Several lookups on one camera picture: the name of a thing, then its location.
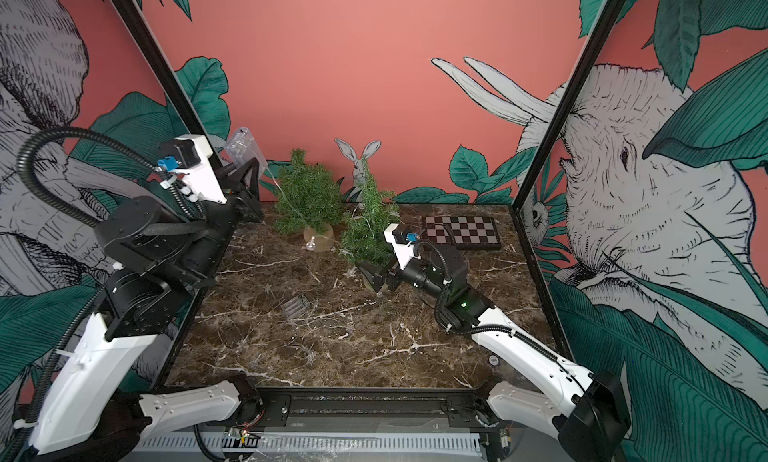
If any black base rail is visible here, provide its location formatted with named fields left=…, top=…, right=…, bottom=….
left=257, top=387, right=500, bottom=429

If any mini christmas tree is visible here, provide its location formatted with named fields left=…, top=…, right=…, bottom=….
left=275, top=148, right=344, bottom=252
left=340, top=161, right=400, bottom=267

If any black left frame post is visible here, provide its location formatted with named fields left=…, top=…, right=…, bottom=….
left=109, top=0, right=231, bottom=152

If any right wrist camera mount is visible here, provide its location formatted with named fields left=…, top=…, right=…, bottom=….
left=383, top=223, right=419, bottom=270

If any clear string light battery box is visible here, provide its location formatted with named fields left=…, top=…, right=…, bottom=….
left=224, top=127, right=263, bottom=168

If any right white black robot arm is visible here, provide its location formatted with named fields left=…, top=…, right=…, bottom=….
left=356, top=241, right=631, bottom=461

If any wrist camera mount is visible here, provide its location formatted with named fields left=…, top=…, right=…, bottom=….
left=158, top=134, right=227, bottom=205
left=383, top=223, right=419, bottom=270

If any black right frame post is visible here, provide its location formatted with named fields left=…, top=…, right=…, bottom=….
left=511, top=0, right=637, bottom=212

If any small chessboard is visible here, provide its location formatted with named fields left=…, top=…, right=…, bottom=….
left=422, top=215, right=502, bottom=250

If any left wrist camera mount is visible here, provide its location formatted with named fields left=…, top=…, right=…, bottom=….
left=158, top=134, right=227, bottom=205

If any white perforated strip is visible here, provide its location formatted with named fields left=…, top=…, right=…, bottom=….
left=131, top=431, right=484, bottom=456

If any black frame post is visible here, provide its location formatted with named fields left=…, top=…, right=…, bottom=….
left=109, top=0, right=231, bottom=152
left=511, top=0, right=637, bottom=212

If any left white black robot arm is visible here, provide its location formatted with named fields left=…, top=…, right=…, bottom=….
left=2, top=127, right=264, bottom=461

